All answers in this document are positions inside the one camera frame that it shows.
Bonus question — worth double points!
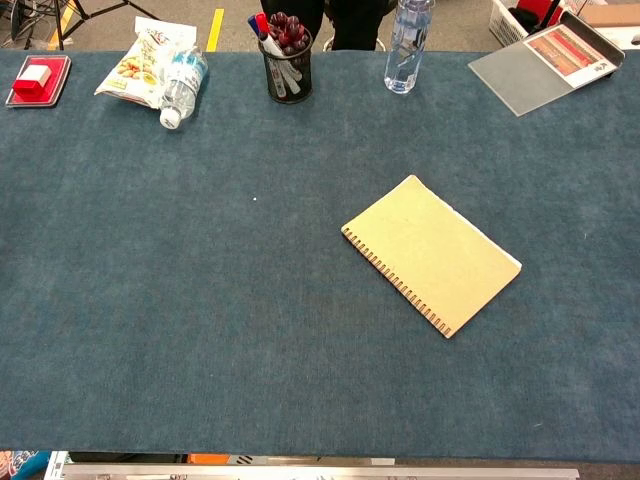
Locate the tan spiral notebook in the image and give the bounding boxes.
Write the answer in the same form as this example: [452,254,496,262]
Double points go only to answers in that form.
[340,174,523,340]

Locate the labelled water bottle white cap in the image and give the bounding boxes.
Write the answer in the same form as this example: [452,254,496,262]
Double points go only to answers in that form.
[158,46,209,131]

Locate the blue felt table cloth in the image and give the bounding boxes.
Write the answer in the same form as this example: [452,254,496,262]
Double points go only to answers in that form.
[0,48,640,464]

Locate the black mesh pen holder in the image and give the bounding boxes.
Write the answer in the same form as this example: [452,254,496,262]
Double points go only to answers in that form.
[257,27,315,105]

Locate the clear drinking glass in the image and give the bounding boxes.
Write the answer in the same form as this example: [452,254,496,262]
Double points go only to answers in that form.
[383,0,436,95]

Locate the red capped white marker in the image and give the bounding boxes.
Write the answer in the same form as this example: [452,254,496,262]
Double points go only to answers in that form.
[254,12,303,96]

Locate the dark red grape bunch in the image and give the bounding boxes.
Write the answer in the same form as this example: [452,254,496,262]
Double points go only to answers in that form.
[268,11,311,56]

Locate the person in black trousers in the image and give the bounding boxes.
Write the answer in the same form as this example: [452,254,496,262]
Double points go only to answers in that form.
[259,0,391,52]

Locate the blue capped white marker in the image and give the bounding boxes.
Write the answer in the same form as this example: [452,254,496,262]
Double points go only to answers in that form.
[247,15,287,99]

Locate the yellow floor tape strip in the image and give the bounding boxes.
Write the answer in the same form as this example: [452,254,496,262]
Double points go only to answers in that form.
[206,8,226,53]

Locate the peanut snack bag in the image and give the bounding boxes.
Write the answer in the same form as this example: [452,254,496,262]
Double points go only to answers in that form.
[94,16,198,110]

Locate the white plastic basket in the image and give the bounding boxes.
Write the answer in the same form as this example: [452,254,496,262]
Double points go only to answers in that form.
[487,0,566,49]

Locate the red stamp pad tray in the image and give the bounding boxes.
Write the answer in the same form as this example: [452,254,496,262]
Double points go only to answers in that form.
[4,54,73,109]

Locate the red striped printed card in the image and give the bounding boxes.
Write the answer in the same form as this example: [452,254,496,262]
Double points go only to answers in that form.
[523,23,617,90]

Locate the red object in basket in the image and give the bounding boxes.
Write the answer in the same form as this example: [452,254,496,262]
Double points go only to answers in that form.
[516,0,565,17]

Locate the red and white small box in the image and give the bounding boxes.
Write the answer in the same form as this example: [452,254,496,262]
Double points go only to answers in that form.
[12,64,53,100]

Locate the black tripod stand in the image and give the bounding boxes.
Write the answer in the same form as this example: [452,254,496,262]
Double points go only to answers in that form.
[29,0,161,51]

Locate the brown cardboard box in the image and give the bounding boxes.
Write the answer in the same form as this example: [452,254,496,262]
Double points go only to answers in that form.
[579,0,640,29]

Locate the blue orange printed package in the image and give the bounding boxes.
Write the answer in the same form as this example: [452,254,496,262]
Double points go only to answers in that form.
[0,449,51,480]

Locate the aluminium profile rail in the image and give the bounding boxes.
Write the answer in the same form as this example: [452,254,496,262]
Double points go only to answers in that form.
[59,462,581,480]

